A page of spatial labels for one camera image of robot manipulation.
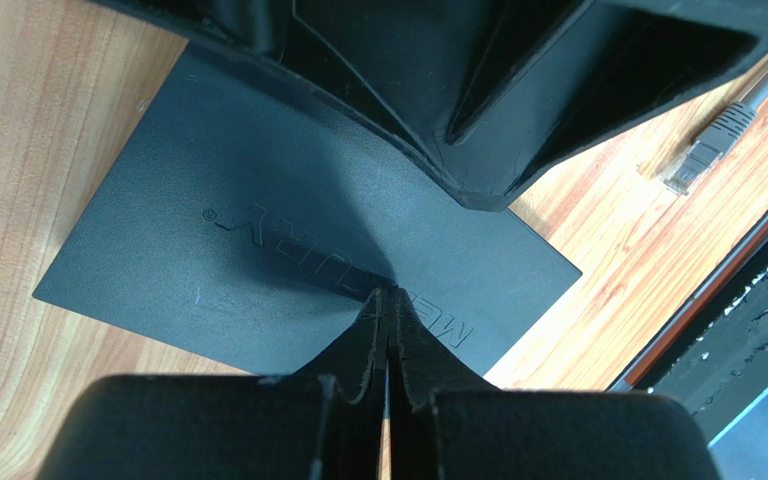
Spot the black Mercury network switch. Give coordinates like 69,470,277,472
33,45,581,374

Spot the grey ethernet cable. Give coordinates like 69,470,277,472
663,46,768,198

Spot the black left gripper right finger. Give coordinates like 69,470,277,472
387,287,719,479

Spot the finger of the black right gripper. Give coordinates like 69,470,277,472
447,1,768,211
110,1,591,211

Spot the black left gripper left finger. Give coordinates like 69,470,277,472
39,288,390,479

